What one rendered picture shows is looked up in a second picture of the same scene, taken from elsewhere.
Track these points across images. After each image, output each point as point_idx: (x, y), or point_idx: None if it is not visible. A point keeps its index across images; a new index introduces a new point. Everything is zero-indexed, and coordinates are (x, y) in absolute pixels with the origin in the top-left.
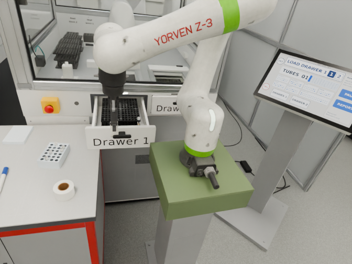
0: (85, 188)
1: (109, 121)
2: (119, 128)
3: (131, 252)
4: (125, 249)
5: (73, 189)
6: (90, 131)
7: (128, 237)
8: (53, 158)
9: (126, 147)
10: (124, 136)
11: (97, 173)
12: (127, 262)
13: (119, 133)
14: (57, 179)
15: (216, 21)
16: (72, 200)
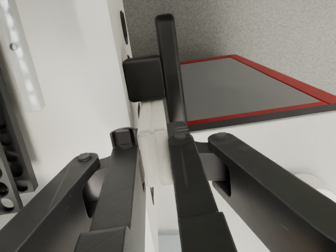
0: (283, 152)
1: (5, 167)
2: (127, 105)
3: (156, 13)
4: (150, 23)
5: (316, 184)
6: (154, 240)
7: (126, 20)
8: None
9: (129, 41)
10: (179, 57)
11: (222, 129)
12: (175, 18)
13: (156, 96)
14: (243, 227)
15: None
16: (323, 173)
